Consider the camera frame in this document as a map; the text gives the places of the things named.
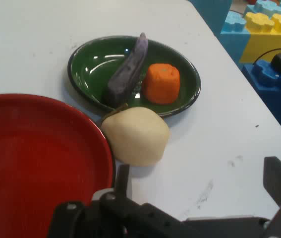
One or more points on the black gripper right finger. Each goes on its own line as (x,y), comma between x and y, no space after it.
(279,181)

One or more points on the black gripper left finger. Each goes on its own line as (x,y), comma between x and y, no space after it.
(122,178)

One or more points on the purple toy eggplant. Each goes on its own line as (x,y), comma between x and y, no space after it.
(128,74)

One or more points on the cream toy potato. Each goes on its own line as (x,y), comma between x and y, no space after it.
(135,136)

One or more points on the dark blue foam building block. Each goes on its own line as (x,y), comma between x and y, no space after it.
(274,99)

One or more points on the red round plate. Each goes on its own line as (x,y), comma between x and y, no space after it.
(31,161)

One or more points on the orange toy carrot chunk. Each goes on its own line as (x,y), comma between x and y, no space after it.
(161,84)

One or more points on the dark green round plate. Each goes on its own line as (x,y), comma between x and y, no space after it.
(93,64)

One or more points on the yellow foam building block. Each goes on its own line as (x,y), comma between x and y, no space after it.
(266,39)

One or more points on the teal foam building block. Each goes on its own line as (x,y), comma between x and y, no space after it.
(209,12)

